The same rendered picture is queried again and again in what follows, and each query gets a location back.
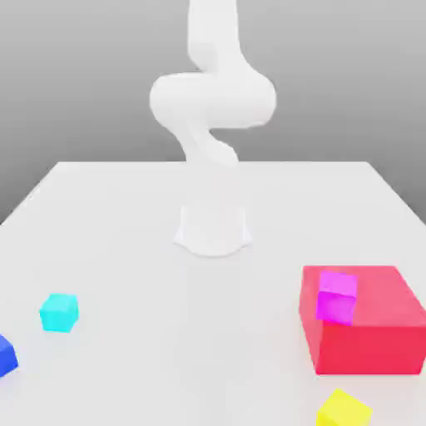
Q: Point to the small yellow cube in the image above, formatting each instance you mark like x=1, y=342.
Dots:
x=342, y=411

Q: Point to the small magenta cube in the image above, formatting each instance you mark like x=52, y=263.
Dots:
x=336, y=298

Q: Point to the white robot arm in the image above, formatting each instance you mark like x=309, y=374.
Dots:
x=213, y=100

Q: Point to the large red box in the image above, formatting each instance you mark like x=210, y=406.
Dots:
x=379, y=346

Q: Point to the small cyan cube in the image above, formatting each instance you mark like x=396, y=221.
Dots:
x=59, y=313

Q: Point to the small blue cube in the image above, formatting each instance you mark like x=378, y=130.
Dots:
x=6, y=357

